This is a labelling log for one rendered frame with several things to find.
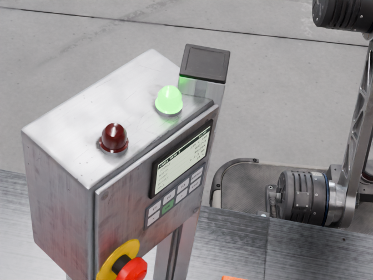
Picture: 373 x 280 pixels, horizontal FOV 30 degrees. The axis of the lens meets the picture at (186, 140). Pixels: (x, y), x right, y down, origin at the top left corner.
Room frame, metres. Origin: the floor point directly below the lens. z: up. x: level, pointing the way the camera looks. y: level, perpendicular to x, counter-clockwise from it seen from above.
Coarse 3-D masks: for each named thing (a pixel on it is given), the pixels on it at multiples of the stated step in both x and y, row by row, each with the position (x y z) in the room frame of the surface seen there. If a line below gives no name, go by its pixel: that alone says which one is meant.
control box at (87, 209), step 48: (96, 96) 0.45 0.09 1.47; (144, 96) 0.46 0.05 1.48; (192, 96) 0.47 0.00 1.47; (48, 144) 0.39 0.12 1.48; (96, 144) 0.39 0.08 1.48; (144, 144) 0.40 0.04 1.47; (48, 192) 0.38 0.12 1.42; (96, 192) 0.35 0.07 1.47; (144, 192) 0.39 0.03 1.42; (192, 192) 0.46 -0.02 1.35; (48, 240) 0.38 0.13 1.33; (96, 240) 0.35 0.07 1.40; (144, 240) 0.40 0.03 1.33
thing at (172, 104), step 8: (168, 88) 0.46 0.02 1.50; (176, 88) 0.46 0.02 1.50; (160, 96) 0.45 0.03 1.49; (168, 96) 0.45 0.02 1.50; (176, 96) 0.45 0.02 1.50; (160, 104) 0.44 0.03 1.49; (168, 104) 0.44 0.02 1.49; (176, 104) 0.44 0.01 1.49; (160, 112) 0.44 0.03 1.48; (168, 112) 0.44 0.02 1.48; (176, 112) 0.44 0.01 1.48
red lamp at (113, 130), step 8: (104, 128) 0.40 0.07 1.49; (112, 128) 0.40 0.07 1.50; (120, 128) 0.40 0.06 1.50; (104, 136) 0.39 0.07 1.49; (112, 136) 0.39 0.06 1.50; (120, 136) 0.39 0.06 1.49; (104, 144) 0.39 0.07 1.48; (112, 144) 0.39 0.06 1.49; (120, 144) 0.39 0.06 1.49; (128, 144) 0.40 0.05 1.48; (104, 152) 0.39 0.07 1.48; (112, 152) 0.38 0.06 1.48; (120, 152) 0.39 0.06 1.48
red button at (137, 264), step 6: (120, 258) 0.37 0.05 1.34; (126, 258) 0.37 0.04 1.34; (138, 258) 0.37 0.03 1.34; (114, 264) 0.36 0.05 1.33; (120, 264) 0.36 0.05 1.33; (126, 264) 0.36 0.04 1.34; (132, 264) 0.36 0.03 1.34; (138, 264) 0.36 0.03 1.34; (144, 264) 0.36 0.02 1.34; (114, 270) 0.36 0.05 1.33; (120, 270) 0.35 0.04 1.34; (126, 270) 0.35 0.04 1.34; (132, 270) 0.35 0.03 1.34; (138, 270) 0.35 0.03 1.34; (144, 270) 0.36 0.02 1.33; (120, 276) 0.35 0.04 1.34; (126, 276) 0.34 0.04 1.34; (132, 276) 0.35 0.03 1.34; (138, 276) 0.35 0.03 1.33; (144, 276) 0.36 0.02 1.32
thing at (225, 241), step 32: (0, 192) 0.77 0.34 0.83; (0, 224) 0.70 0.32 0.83; (224, 224) 0.78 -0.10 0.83; (256, 224) 0.79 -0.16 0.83; (288, 224) 0.80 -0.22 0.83; (0, 256) 0.63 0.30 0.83; (32, 256) 0.64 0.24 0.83; (192, 256) 0.69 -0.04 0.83; (224, 256) 0.71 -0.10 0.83; (256, 256) 0.72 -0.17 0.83; (288, 256) 0.73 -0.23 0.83; (320, 256) 0.74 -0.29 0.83; (352, 256) 0.75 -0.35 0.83
